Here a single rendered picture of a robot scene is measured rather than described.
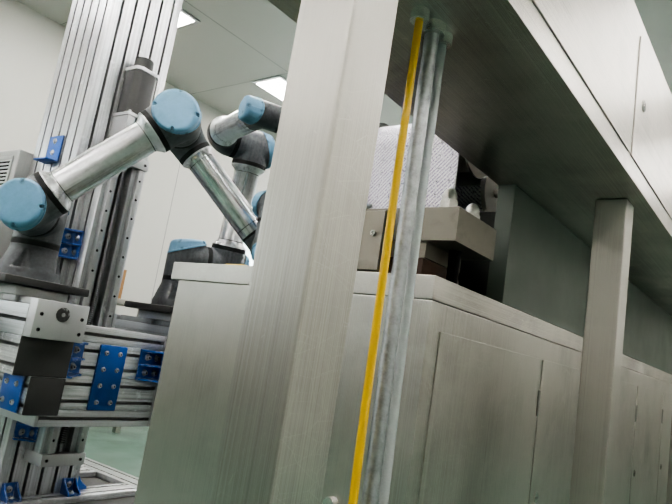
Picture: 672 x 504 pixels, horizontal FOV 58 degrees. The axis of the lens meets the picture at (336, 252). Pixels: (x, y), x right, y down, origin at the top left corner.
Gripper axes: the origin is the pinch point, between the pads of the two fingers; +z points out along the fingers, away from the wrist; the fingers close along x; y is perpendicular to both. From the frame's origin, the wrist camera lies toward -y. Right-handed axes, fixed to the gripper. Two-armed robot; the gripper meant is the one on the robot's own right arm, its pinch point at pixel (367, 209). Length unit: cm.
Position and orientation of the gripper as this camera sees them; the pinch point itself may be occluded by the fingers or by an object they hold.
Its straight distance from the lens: 140.2
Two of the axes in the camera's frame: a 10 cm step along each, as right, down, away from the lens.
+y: 1.6, -9.7, 1.7
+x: 6.0, 2.3, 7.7
